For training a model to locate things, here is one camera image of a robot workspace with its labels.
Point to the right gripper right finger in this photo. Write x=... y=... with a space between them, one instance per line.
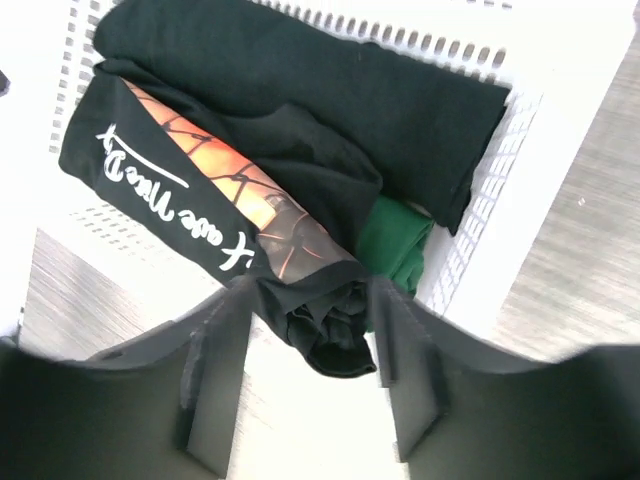
x=467 y=409

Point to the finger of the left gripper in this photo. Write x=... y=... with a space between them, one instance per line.
x=4 y=83

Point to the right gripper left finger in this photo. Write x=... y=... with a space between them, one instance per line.
x=162 y=405

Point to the black t shirt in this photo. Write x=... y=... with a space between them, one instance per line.
x=424 y=128
x=219 y=210

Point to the rolled green t shirt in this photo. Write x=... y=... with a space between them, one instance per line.
x=392 y=244

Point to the rolled black t shirt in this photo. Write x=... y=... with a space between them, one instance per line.
x=424 y=128

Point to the white plastic basket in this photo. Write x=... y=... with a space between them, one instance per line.
x=558 y=57

